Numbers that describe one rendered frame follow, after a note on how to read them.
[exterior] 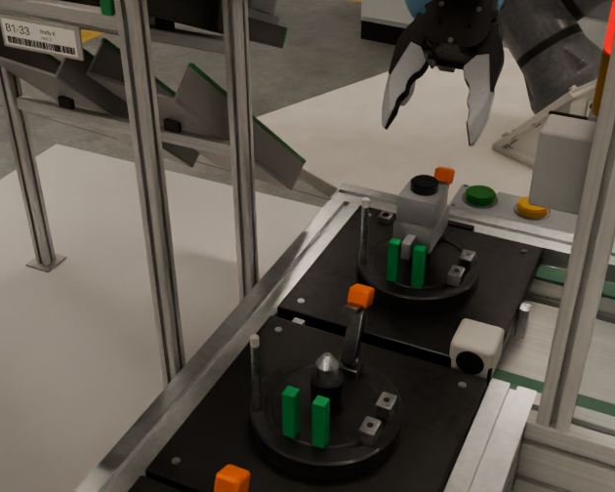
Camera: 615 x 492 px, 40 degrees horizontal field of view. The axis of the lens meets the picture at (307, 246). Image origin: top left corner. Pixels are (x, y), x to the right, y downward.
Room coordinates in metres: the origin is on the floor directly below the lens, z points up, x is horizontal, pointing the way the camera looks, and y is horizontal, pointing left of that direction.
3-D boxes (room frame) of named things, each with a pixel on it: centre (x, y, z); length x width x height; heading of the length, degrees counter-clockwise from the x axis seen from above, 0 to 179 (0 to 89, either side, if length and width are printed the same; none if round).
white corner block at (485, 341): (0.67, -0.17, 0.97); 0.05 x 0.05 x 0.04; 65
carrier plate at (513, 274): (0.80, -0.13, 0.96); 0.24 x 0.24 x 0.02; 65
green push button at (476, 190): (0.99, -0.23, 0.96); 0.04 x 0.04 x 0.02
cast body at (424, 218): (0.79, -0.12, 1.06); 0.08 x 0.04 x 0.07; 155
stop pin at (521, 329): (0.75, -0.24, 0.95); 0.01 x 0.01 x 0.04; 65
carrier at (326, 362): (0.57, -0.02, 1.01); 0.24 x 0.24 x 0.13; 65
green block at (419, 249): (0.75, -0.12, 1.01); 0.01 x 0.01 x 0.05; 65
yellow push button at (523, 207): (0.96, -0.29, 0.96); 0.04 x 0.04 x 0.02
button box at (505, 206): (0.96, -0.29, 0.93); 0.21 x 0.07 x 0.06; 65
